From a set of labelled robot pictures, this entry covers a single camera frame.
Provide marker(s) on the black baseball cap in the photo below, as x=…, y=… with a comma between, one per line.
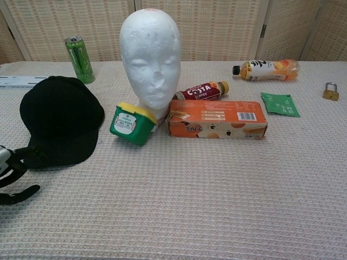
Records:
x=61, y=119

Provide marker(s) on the brass padlock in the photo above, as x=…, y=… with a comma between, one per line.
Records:
x=330, y=93

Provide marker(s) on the white waffle tablecloth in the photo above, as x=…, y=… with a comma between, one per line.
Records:
x=189, y=189

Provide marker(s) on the white metal rail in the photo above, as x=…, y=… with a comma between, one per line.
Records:
x=19, y=80

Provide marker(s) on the green tub with yellow lid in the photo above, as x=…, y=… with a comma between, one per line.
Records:
x=132, y=124

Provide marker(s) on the orange biscuit box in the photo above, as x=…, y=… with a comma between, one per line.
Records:
x=217, y=119

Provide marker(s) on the green sachet packet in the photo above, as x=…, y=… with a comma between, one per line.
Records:
x=280, y=105

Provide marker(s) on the Costa coffee bottle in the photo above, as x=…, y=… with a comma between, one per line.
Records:
x=200, y=92

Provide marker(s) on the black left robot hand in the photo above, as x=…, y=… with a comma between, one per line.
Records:
x=13, y=166

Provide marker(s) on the orange juice bottle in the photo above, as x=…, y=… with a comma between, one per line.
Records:
x=268, y=70

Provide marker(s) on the white foam mannequin head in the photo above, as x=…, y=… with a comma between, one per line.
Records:
x=150, y=62

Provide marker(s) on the woven folding screen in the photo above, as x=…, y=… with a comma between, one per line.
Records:
x=217, y=27

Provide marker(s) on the green energy drink can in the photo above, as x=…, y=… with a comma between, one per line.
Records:
x=80, y=60

